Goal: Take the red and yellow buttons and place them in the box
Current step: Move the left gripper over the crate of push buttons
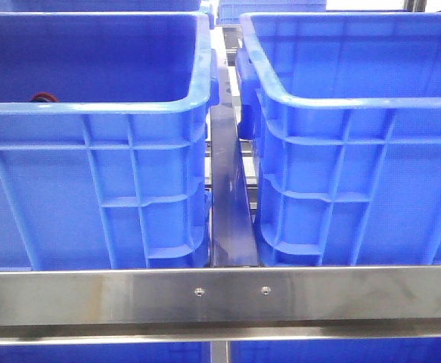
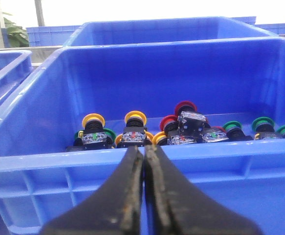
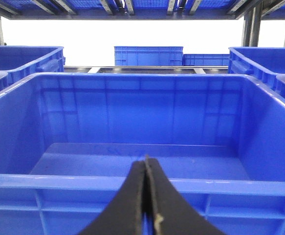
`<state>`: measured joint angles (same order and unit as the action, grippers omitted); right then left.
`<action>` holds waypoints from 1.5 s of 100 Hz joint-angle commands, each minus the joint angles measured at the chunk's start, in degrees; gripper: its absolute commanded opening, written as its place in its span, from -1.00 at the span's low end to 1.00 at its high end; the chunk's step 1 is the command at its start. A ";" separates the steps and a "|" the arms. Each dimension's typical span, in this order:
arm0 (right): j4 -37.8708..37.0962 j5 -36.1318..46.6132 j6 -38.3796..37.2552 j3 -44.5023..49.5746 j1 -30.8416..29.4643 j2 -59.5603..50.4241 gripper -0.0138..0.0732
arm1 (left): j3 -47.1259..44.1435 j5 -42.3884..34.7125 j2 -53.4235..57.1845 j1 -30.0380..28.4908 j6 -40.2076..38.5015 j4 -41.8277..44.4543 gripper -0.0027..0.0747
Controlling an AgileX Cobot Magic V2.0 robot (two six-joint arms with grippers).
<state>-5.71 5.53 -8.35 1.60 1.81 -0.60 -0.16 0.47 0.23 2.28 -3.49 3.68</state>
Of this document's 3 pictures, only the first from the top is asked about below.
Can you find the stainless steel front rail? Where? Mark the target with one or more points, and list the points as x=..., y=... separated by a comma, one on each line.
x=214, y=304

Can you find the left blue plastic crate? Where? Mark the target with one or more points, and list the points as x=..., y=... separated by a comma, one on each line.
x=113, y=174

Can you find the red mushroom push button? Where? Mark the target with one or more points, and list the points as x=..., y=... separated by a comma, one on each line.
x=44, y=97

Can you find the far right blue crate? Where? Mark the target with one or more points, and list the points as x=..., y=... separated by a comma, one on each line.
x=230, y=11

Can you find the steel centre divider bar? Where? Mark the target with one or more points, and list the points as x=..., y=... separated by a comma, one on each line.
x=232, y=230

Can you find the right blue plastic crate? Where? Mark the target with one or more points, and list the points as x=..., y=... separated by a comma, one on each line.
x=344, y=112

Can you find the far left blue crate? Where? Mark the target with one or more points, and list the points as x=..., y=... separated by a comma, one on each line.
x=203, y=7

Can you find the lower left blue crate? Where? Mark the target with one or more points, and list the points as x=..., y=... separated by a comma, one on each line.
x=129, y=352

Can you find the lower right blue crate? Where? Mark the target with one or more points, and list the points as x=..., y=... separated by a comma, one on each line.
x=369, y=350

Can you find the blue plastic crate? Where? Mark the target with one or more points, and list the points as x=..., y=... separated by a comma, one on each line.
x=113, y=174
x=344, y=112

